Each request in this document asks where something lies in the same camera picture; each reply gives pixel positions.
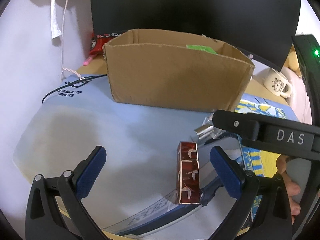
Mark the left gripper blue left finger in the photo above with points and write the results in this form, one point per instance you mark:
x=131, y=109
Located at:
x=43, y=218

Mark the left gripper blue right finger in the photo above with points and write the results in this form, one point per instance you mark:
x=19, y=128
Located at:
x=273, y=218

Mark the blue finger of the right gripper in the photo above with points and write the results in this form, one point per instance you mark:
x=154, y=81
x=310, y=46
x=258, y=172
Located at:
x=282, y=136

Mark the red crane-pattern box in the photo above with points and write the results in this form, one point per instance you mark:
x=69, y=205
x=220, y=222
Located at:
x=188, y=174

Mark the small clear packet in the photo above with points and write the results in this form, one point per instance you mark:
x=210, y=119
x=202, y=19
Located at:
x=208, y=133

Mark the green white medicine box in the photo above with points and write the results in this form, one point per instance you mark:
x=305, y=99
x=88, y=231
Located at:
x=202, y=48

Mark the person's right hand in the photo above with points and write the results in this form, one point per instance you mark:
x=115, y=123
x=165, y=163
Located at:
x=292, y=188

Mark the Cubone plush toy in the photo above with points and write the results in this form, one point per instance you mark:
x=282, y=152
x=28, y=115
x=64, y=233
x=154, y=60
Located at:
x=292, y=63

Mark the pink sofa blanket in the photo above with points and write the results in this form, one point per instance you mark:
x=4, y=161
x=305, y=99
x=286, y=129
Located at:
x=299, y=100

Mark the yellow blue 404 towel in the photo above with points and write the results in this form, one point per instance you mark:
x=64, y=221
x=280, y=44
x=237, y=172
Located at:
x=253, y=150

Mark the cream cartoon mug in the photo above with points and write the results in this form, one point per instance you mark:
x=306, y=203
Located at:
x=277, y=84

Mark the black curved monitor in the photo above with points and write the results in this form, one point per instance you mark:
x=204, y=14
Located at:
x=261, y=28

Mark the light blue desk mat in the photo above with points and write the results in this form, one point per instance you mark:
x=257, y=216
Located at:
x=135, y=193

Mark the brown cardboard box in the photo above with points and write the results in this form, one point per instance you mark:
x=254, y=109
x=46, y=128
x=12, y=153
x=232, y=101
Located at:
x=153, y=67

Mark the pink pen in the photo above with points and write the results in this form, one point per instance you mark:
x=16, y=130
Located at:
x=88, y=60

